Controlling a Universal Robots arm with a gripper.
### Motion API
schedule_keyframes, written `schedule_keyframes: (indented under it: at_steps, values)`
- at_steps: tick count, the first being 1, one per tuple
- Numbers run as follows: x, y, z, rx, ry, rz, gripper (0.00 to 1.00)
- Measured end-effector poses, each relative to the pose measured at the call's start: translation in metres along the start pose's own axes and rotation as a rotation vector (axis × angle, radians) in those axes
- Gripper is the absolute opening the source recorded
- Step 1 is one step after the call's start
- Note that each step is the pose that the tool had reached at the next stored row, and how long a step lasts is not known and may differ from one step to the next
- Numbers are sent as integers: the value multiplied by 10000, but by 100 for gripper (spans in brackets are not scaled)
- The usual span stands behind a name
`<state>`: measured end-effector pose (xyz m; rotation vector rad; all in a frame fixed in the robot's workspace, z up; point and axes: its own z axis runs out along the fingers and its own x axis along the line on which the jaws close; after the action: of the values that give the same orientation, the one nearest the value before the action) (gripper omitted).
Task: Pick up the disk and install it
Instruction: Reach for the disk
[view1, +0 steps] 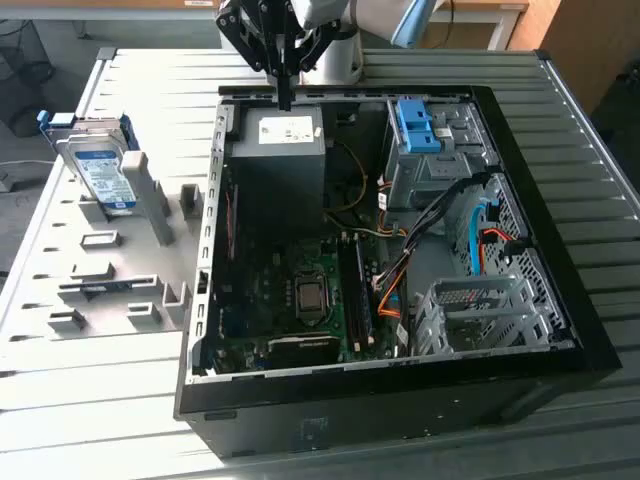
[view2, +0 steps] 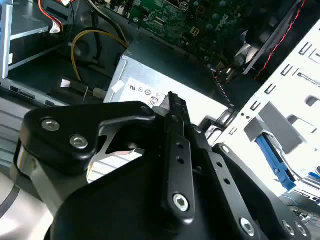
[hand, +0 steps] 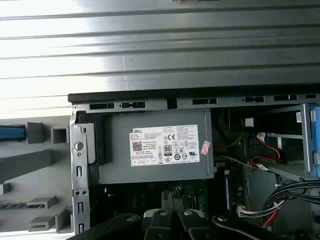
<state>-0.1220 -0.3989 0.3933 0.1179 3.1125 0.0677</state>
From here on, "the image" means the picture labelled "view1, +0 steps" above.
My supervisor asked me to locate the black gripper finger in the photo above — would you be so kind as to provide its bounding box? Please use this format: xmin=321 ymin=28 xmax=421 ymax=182
xmin=214 ymin=4 xmax=287 ymax=111
xmin=284 ymin=23 xmax=352 ymax=112

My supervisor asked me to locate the hard disk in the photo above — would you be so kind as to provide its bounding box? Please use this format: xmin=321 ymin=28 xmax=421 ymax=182
xmin=37 ymin=112 xmax=141 ymax=219

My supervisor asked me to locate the metal disk bay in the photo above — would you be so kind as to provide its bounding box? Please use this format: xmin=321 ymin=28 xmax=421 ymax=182
xmin=412 ymin=273 xmax=556 ymax=356

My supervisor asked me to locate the blue plastic drive latch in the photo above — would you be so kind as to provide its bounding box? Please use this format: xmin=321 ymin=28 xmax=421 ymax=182
xmin=394 ymin=99 xmax=444 ymax=154

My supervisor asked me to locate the grey power supply unit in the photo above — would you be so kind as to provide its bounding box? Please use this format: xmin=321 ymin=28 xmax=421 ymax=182
xmin=227 ymin=104 xmax=329 ymax=236

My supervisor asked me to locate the metal drive cage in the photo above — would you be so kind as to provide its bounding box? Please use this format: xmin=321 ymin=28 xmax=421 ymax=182
xmin=384 ymin=97 xmax=501 ymax=211

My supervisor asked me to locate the grey parts rack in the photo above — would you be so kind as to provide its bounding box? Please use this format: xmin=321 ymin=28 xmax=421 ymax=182
xmin=47 ymin=151 xmax=206 ymax=341

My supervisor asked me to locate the black mesh waste basket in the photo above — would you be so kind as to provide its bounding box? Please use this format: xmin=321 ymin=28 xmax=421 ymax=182
xmin=0 ymin=19 xmax=55 ymax=139

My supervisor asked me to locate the green motherboard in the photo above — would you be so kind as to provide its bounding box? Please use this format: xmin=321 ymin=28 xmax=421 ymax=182
xmin=214 ymin=234 xmax=396 ymax=374

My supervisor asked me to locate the black RAM slot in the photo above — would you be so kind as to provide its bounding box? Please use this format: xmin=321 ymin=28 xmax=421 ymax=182
xmin=355 ymin=234 xmax=377 ymax=346
xmin=338 ymin=234 xmax=362 ymax=351

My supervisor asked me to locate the silver CPU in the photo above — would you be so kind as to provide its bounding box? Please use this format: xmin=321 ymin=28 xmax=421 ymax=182
xmin=298 ymin=283 xmax=326 ymax=310

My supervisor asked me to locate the brown wooden cabinet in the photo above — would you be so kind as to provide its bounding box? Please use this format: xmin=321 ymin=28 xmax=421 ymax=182
xmin=507 ymin=0 xmax=640 ymax=116

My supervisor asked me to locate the black CPU socket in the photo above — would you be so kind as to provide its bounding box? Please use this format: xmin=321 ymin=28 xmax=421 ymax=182
xmin=292 ymin=269 xmax=334 ymax=326

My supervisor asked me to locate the blue RAM stick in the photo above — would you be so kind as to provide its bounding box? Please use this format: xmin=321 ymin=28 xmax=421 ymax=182
xmin=57 ymin=280 xmax=154 ymax=296

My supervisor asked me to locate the black graphics card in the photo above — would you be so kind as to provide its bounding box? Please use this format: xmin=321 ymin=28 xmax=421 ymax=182
xmin=267 ymin=333 xmax=341 ymax=366

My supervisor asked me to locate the black open PC case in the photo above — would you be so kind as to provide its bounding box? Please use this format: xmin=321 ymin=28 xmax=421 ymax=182
xmin=172 ymin=83 xmax=624 ymax=459

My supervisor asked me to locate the wooden desk with white frame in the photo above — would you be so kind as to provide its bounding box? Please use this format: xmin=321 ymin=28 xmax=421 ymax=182
xmin=0 ymin=0 xmax=531 ymax=51

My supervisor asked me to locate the yellow wire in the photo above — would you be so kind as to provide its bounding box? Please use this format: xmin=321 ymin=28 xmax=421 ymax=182
xmin=324 ymin=142 xmax=369 ymax=214

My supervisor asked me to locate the multicolour power wire bundle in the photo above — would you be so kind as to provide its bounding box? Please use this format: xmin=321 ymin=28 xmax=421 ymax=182
xmin=324 ymin=212 xmax=407 ymax=240

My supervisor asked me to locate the black cable bundle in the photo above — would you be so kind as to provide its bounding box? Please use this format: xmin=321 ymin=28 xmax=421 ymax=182
xmin=372 ymin=172 xmax=489 ymax=296

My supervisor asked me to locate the white cable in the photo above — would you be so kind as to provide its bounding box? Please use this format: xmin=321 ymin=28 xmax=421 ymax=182
xmin=0 ymin=158 xmax=57 ymax=169

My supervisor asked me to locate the light blue data wire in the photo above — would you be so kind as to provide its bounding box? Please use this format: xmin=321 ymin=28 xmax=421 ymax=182
xmin=469 ymin=197 xmax=494 ymax=276

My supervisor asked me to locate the orange-red data wire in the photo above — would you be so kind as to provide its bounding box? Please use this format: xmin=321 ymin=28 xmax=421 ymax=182
xmin=477 ymin=227 xmax=516 ymax=274

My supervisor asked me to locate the orange wire bundle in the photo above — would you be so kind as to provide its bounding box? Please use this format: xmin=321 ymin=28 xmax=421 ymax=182
xmin=377 ymin=279 xmax=401 ymax=320

